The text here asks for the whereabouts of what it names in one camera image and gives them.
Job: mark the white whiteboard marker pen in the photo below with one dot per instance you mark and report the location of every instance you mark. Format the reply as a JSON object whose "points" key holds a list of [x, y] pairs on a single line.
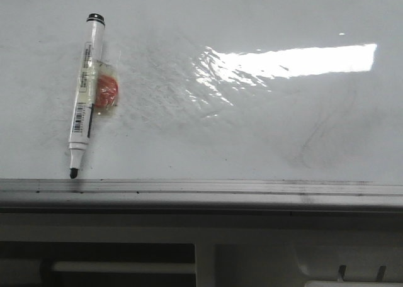
{"points": [[85, 97]]}

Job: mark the white table frame below whiteboard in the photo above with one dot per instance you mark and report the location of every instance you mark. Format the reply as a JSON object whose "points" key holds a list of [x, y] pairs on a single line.
{"points": [[294, 249]]}

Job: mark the white whiteboard with aluminium frame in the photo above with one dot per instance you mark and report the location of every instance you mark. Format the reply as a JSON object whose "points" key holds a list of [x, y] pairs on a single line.
{"points": [[223, 104]]}

